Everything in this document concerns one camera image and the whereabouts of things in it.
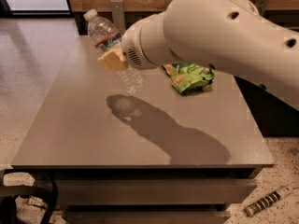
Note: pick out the metal bracket right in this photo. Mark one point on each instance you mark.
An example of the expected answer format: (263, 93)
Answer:
(261, 5)

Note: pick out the grey table drawers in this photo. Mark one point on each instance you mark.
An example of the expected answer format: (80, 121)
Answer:
(147, 195)

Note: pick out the green snack bag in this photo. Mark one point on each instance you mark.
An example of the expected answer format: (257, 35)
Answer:
(188, 77)

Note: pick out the metal bracket left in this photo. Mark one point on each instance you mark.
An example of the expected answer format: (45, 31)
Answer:
(117, 10)

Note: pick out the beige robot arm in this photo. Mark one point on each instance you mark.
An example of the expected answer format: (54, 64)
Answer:
(228, 36)

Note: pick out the white striped cylinder on floor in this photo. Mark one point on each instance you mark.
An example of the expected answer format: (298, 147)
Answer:
(268, 200)

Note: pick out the clear plastic water bottle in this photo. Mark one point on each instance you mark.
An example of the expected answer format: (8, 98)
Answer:
(106, 36)

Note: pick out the black chair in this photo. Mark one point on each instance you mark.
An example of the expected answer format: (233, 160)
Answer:
(9, 194)

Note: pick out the beige cylindrical gripper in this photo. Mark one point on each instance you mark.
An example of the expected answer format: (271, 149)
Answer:
(131, 47)

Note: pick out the metal bracket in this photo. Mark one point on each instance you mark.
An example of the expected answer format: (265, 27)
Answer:
(261, 5)
(117, 10)

